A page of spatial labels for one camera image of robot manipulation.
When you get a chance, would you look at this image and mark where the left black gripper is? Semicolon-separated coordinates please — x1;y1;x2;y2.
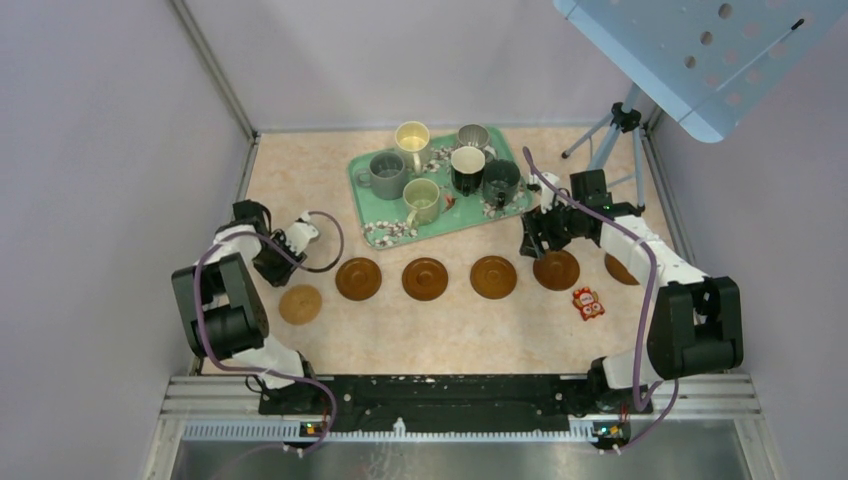
251;230;306;288

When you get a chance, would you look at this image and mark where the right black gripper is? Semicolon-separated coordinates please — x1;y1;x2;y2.
520;195;585;259

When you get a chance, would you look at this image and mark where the light tan wooden coaster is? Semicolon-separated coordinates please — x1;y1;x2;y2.
278;284;323;326

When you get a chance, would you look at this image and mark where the dark brown wooden coaster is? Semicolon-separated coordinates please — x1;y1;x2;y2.
470;255;518;300
401;257;449;301
604;254;640;286
532;251;581;291
335;257;382;301

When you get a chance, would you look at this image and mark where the dark green mug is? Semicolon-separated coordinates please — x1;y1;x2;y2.
481;159;521;209

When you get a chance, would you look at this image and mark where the black mug white inside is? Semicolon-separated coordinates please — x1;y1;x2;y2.
450;146;486;196

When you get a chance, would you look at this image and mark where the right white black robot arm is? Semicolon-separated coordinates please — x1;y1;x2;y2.
520;170;744;412

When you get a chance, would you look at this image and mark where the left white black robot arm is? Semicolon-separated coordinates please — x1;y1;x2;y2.
171;200;321;414

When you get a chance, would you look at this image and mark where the green floral serving tray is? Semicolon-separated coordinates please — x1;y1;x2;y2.
347;133;533;250

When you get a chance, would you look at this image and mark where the red owl picture card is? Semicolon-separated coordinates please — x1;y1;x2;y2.
572;287;605;321

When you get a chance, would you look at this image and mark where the ribbed grey mug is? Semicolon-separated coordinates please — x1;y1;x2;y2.
456;124;497;162

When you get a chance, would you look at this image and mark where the light green mug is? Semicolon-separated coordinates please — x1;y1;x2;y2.
402;178;441;227

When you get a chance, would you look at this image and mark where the grey tripod stand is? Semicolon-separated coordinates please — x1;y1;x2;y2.
561;82;645;213

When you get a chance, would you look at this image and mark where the plain grey mug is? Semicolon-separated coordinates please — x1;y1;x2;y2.
354;152;409;200

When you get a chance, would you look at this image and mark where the pale yellow mug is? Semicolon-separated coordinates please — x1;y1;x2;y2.
394;121;432;175

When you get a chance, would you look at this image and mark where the light blue perforated panel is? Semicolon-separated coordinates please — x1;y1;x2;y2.
554;0;847;143

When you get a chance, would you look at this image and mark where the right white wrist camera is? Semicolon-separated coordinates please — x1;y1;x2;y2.
527;171;560;214

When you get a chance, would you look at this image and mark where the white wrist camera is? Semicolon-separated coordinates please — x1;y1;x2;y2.
283;211;320;255
527;171;560;214

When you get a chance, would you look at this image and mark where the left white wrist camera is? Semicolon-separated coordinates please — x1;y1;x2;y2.
283;211;320;255

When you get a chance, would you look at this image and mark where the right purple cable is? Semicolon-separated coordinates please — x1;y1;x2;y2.
521;146;680;454

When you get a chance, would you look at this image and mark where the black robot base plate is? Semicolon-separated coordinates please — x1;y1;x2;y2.
258;374;637;433

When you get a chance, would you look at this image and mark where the aluminium frame rail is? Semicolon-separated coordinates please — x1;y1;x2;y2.
143;373;788;479

